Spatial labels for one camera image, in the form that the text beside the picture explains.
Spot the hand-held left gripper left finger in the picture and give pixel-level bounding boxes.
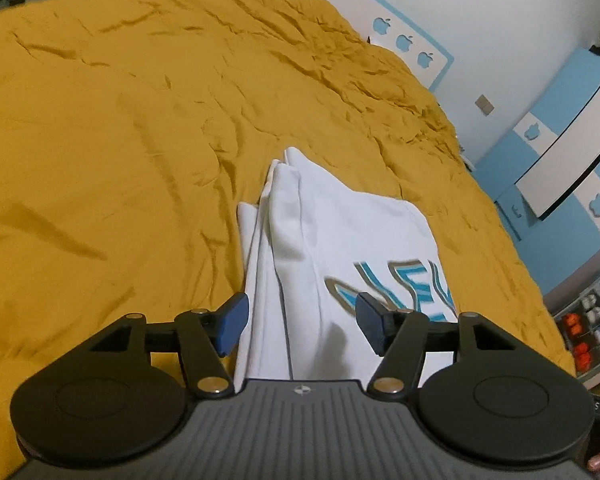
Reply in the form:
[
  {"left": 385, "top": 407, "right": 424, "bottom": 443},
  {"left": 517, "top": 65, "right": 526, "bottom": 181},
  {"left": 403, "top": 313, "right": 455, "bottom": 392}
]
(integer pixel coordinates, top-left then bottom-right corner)
[{"left": 78, "top": 291, "right": 251, "bottom": 401}]

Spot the white and blue headboard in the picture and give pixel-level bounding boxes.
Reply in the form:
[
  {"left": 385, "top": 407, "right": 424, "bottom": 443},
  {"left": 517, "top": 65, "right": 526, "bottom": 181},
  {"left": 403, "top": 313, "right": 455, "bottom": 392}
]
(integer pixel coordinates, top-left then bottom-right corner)
[{"left": 190, "top": 0, "right": 456, "bottom": 94}]

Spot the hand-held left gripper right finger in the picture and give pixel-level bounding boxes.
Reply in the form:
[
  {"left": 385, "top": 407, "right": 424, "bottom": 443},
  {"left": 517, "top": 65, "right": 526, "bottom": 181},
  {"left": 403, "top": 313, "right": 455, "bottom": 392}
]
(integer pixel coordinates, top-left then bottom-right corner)
[{"left": 355, "top": 292, "right": 524, "bottom": 401}]

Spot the black-framed white panel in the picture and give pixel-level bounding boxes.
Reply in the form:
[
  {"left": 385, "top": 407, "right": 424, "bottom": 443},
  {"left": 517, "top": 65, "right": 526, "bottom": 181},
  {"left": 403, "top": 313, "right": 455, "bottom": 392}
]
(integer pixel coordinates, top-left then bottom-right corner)
[{"left": 514, "top": 62, "right": 600, "bottom": 220}]

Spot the yellow bed quilt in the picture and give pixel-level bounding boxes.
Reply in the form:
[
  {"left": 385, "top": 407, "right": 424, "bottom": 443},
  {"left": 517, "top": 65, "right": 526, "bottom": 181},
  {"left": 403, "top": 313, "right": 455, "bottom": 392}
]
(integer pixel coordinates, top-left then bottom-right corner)
[{"left": 0, "top": 0, "right": 577, "bottom": 480}]

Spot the blue and white wardrobe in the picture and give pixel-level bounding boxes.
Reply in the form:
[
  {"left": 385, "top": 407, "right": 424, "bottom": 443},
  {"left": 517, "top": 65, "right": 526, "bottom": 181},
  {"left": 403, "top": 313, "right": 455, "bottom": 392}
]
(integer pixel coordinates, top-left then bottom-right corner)
[{"left": 472, "top": 44, "right": 600, "bottom": 306}]

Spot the white printed sweatshirt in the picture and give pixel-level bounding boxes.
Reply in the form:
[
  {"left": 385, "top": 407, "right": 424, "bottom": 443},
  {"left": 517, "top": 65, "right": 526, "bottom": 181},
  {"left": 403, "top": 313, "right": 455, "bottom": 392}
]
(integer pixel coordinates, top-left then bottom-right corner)
[{"left": 232, "top": 146, "right": 457, "bottom": 394}]

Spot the shoe rack with shoes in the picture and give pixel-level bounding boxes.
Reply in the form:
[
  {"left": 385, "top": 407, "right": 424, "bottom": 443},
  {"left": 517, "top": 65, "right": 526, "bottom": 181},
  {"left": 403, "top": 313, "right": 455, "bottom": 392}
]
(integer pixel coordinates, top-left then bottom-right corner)
[{"left": 552, "top": 271, "right": 600, "bottom": 391}]

